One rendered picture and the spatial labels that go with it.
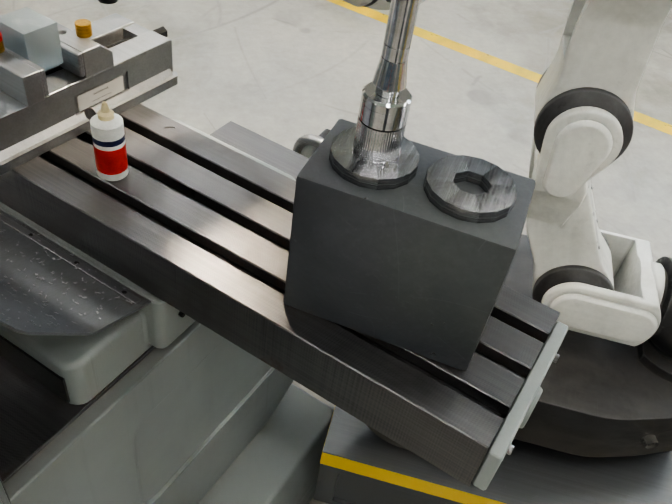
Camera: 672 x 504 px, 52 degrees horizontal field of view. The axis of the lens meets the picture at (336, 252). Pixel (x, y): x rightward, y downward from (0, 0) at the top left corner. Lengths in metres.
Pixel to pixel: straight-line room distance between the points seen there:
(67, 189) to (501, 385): 0.59
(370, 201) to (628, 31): 0.54
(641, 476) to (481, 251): 0.94
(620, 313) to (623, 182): 1.73
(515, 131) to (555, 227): 1.86
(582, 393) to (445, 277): 0.71
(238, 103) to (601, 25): 2.06
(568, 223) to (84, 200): 0.78
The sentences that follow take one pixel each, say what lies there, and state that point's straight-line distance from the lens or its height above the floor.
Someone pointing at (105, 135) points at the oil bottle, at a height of 1.04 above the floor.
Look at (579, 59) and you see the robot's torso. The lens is 1.09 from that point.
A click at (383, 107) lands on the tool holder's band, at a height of 1.23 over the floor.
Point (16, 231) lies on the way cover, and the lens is 1.02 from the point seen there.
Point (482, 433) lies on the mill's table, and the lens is 0.74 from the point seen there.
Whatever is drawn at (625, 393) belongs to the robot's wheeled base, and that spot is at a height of 0.57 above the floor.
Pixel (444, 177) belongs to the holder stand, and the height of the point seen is 1.17.
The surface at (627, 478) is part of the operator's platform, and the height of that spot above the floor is 0.40.
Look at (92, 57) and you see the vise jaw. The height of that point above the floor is 1.06.
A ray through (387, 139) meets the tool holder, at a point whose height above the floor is 1.20.
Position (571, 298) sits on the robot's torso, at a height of 0.71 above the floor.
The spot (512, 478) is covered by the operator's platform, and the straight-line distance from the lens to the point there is 1.41.
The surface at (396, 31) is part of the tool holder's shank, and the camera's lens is 0.62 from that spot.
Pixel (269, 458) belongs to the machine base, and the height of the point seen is 0.20.
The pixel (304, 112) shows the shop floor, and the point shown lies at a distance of 2.92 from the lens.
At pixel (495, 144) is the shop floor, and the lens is 2.97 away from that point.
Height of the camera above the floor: 1.56
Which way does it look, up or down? 43 degrees down
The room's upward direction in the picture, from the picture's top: 10 degrees clockwise
